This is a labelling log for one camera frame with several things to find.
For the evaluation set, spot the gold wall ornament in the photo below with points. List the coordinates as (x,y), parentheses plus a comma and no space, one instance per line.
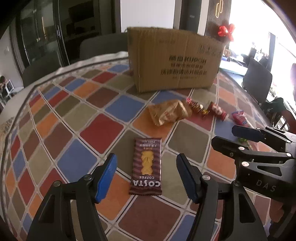
(218,8)

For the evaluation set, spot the red and gold candy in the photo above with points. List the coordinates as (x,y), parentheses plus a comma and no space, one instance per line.
(196,106)

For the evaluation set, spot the checkered colourful tablecloth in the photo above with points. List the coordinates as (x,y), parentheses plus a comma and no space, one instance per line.
(81,129)

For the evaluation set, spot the pink striped snack packet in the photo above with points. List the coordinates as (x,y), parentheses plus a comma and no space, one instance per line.
(240,118)

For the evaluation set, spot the red bow decoration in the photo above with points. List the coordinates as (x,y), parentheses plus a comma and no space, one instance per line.
(226,31)

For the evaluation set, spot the grey dining chair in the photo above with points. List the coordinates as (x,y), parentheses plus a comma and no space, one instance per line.
(101,46)
(41,69)

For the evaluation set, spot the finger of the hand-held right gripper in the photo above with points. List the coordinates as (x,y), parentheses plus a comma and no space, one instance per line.
(227,146)
(245,133)

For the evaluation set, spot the dark green cloth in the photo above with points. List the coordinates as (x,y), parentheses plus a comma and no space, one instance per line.
(272,109)

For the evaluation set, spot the dark office chair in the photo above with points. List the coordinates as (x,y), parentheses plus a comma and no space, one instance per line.
(257,80)

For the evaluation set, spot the dark glass sliding door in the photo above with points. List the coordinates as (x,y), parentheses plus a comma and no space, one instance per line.
(39,30)

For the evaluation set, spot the patterned placemat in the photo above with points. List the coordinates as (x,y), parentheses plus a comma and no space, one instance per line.
(5,124)

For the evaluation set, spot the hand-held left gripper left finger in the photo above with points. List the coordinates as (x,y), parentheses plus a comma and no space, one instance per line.
(105,179)

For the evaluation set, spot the white low cabinet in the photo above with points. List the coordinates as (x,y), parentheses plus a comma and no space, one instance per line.
(232,67)

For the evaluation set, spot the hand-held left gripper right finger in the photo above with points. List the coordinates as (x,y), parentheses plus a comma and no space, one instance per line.
(188,178)

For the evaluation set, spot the green wrapped candy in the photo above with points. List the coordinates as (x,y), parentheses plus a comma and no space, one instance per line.
(245,141)

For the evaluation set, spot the small red snack packet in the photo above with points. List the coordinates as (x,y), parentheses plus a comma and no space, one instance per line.
(217,111)

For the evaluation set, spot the crumpled tan snack wrapper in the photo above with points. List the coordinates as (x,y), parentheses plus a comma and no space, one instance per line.
(168,112)

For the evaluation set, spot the white rack with plush toys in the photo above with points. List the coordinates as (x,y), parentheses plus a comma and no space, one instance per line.
(5,87)

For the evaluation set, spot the brown cardboard box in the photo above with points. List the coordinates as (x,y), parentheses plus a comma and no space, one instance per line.
(171,60)

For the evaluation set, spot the brown biscuit packet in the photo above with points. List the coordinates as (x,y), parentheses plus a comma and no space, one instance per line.
(145,166)

